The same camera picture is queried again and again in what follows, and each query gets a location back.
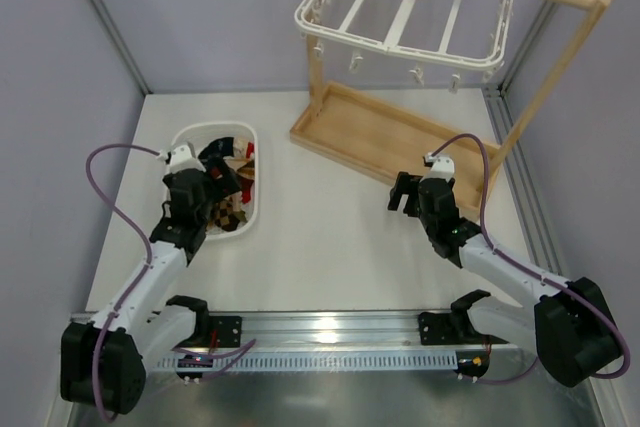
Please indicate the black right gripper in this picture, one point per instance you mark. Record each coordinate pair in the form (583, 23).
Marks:
(407, 192)

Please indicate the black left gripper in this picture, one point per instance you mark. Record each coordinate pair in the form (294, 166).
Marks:
(216, 175)

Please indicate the navy sock beige red toe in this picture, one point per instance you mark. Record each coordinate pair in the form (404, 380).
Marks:
(230, 146)

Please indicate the brown argyle sock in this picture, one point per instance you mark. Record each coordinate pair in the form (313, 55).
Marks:
(226, 218)

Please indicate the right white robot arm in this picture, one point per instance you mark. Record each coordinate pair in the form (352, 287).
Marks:
(566, 324)

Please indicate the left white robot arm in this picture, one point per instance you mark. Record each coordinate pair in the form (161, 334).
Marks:
(105, 361)

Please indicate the white plastic clip hanger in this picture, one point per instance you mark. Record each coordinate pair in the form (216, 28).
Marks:
(468, 38)

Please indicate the white perforated plastic basket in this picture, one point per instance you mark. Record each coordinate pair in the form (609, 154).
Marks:
(200, 135)

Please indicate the wooden rack with tray base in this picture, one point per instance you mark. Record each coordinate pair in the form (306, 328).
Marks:
(380, 139)

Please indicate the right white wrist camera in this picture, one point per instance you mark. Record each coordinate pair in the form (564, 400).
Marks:
(440, 166)

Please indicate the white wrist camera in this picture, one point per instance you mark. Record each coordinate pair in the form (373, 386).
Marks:
(440, 166)
(180, 157)

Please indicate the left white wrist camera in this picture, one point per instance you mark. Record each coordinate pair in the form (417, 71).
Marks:
(180, 157)

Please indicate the aluminium mounting rail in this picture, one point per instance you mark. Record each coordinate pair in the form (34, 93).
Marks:
(325, 329)

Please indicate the slotted grey cable duct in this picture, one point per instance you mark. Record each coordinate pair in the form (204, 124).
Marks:
(318, 361)

